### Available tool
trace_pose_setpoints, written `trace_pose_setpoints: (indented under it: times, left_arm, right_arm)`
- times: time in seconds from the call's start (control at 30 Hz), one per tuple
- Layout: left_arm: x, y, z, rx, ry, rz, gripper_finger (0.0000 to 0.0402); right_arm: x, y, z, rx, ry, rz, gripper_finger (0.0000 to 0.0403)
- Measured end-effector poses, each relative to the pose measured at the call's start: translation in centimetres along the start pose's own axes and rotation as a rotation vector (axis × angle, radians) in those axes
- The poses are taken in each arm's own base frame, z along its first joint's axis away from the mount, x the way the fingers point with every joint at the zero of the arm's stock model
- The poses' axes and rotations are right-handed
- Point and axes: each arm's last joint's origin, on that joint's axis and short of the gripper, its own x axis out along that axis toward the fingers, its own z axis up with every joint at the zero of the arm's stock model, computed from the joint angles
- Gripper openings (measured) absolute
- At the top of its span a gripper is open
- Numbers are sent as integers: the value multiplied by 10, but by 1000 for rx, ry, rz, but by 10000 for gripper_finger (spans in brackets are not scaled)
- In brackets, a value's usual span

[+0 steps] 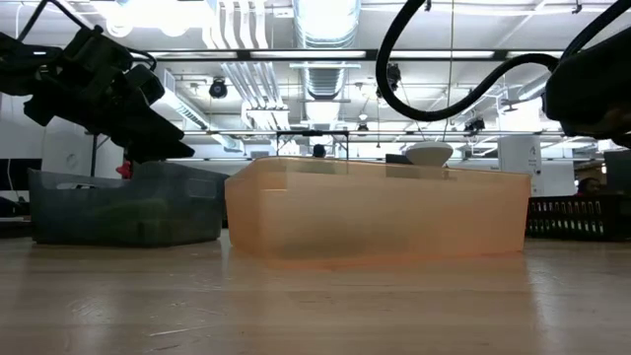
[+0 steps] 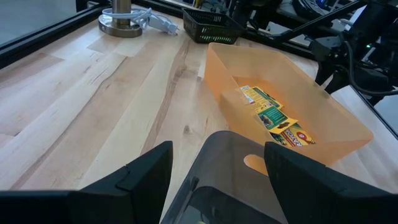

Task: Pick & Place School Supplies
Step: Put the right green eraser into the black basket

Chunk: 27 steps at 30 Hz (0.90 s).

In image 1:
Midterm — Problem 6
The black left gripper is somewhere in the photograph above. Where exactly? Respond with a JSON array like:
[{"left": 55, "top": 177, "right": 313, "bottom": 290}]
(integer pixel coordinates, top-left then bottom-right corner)
[{"left": 23, "top": 24, "right": 196, "bottom": 165}]

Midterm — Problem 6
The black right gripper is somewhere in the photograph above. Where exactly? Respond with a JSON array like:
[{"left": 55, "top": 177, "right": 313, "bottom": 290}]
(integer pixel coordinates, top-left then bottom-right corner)
[{"left": 541, "top": 25, "right": 631, "bottom": 149}]

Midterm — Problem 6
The dark grey plastic bin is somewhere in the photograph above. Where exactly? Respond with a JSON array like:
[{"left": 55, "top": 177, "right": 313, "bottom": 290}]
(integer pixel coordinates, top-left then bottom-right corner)
[{"left": 28, "top": 161, "right": 231, "bottom": 249}]

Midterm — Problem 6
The orange translucent plastic bin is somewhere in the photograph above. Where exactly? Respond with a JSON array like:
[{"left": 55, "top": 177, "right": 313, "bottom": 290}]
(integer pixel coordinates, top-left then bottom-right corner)
[{"left": 224, "top": 156, "right": 532, "bottom": 263}]

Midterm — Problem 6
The black ceiling spotlight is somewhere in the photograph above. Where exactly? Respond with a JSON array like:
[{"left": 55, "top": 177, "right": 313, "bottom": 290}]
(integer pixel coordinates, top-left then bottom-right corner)
[
  {"left": 386, "top": 62, "right": 402, "bottom": 93},
  {"left": 208, "top": 76, "right": 229, "bottom": 100},
  {"left": 462, "top": 116, "right": 487, "bottom": 134}
]

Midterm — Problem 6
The white column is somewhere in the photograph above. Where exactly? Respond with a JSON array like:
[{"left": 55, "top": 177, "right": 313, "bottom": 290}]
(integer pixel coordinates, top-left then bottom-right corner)
[{"left": 497, "top": 135, "right": 543, "bottom": 196}]

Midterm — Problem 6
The black mesh basket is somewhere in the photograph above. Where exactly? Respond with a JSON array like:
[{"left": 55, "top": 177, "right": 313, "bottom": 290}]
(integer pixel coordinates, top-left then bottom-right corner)
[{"left": 525, "top": 194, "right": 631, "bottom": 243}]

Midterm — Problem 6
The black background station frame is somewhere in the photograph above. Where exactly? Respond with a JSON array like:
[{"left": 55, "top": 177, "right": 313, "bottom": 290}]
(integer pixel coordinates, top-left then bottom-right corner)
[{"left": 91, "top": 127, "right": 631, "bottom": 174}]

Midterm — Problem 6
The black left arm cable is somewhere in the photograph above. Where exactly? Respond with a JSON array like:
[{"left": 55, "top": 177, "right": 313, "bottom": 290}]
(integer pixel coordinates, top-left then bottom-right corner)
[{"left": 17, "top": 0, "right": 159, "bottom": 70}]

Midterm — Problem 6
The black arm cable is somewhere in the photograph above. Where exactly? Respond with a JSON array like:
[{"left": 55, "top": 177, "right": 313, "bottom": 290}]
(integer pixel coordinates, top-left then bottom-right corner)
[
  {"left": 17, "top": 0, "right": 159, "bottom": 70},
  {"left": 375, "top": 0, "right": 631, "bottom": 123}
]

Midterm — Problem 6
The black aluminium rig frame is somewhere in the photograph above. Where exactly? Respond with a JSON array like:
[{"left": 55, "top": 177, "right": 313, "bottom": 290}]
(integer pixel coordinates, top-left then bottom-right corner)
[{"left": 145, "top": 47, "right": 566, "bottom": 62}]

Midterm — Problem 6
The silver ventilation duct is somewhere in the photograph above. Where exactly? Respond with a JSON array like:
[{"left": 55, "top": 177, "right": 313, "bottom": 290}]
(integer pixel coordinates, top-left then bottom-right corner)
[{"left": 293, "top": 0, "right": 364, "bottom": 100}]

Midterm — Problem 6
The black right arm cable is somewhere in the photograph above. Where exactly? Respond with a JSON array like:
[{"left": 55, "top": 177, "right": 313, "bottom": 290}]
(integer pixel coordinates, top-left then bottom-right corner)
[{"left": 375, "top": 0, "right": 631, "bottom": 123}]

